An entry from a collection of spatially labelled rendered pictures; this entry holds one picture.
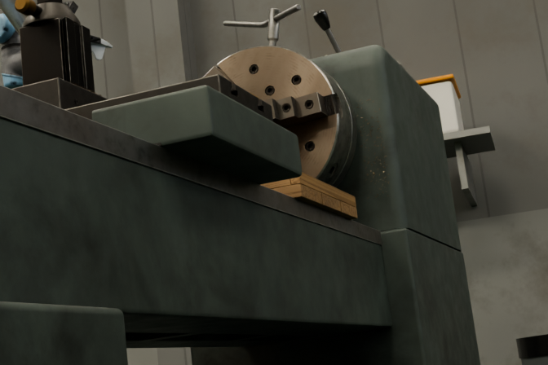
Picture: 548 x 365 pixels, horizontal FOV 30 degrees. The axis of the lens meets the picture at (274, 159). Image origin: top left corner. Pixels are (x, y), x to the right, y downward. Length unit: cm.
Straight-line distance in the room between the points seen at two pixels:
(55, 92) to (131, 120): 23
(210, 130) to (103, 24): 497
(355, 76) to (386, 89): 7
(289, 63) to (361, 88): 18
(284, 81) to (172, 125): 83
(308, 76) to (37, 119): 107
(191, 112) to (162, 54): 449
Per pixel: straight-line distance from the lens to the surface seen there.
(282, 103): 186
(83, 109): 131
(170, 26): 563
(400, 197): 200
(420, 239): 208
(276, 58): 196
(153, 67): 560
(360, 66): 207
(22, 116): 90
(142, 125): 114
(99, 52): 286
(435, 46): 548
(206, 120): 111
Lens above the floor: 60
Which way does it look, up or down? 12 degrees up
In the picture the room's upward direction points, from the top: 7 degrees counter-clockwise
